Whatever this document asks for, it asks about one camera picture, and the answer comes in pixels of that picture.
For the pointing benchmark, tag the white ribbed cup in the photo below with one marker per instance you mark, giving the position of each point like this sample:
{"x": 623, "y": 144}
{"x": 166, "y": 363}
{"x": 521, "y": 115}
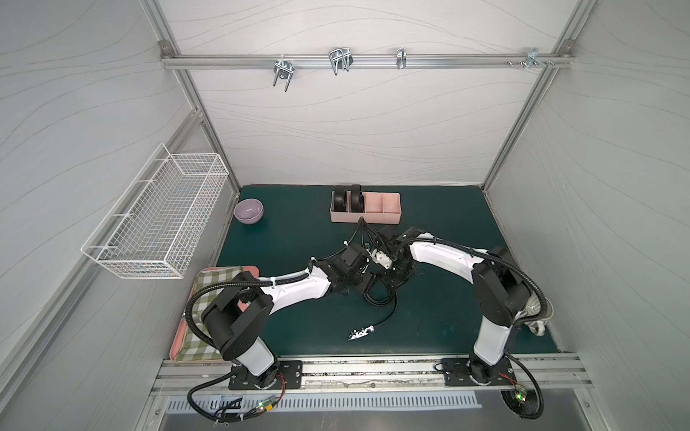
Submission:
{"x": 533, "y": 308}

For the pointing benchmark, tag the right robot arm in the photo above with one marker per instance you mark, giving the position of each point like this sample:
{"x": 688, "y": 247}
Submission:
{"x": 507, "y": 297}

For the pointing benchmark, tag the pink divided storage box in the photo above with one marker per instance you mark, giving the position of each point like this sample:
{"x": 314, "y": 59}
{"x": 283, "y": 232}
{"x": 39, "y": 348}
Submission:
{"x": 380, "y": 208}

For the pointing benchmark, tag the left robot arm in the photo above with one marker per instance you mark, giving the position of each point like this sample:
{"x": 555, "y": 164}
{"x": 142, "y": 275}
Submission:
{"x": 231, "y": 316}

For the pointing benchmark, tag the front aluminium frame rail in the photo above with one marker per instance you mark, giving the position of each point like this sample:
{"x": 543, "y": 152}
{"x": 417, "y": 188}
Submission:
{"x": 376, "y": 373}

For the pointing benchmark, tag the white vent strip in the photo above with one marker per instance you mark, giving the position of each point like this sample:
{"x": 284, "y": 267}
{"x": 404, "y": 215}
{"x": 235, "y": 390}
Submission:
{"x": 313, "y": 402}

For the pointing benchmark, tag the purple bowl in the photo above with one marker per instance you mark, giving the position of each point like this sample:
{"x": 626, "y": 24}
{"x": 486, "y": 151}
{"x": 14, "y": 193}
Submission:
{"x": 249, "y": 211}

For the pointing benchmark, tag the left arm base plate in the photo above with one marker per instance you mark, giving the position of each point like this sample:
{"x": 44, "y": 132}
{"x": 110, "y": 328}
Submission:
{"x": 286, "y": 374}

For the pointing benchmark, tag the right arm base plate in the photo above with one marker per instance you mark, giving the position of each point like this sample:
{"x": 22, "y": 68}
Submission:
{"x": 458, "y": 373}

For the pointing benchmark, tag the white wire basket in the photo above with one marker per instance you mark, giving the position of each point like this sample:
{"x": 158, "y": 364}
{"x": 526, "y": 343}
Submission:
{"x": 153, "y": 229}

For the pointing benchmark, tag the green checked cloth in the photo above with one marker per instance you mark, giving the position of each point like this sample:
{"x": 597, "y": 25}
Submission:
{"x": 207, "y": 285}

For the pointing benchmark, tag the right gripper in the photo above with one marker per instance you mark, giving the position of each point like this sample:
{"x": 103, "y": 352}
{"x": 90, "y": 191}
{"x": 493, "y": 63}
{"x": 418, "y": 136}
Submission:
{"x": 393, "y": 258}

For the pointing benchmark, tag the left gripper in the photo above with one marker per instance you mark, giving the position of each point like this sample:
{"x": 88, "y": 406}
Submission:
{"x": 358, "y": 268}

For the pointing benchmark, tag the metal hook clamp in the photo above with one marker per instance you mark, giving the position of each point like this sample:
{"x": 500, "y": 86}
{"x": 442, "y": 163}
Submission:
{"x": 532, "y": 60}
{"x": 401, "y": 58}
{"x": 283, "y": 71}
{"x": 340, "y": 59}

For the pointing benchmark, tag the long black belt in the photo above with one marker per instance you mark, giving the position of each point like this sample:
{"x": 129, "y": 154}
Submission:
{"x": 340, "y": 199}

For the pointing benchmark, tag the pink tray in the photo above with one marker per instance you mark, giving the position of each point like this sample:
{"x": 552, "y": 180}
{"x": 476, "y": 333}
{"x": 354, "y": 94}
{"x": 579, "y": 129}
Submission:
{"x": 178, "y": 347}

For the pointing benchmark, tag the horizontal aluminium rail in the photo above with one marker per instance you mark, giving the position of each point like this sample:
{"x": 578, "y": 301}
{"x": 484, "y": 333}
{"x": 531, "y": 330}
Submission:
{"x": 361, "y": 61}

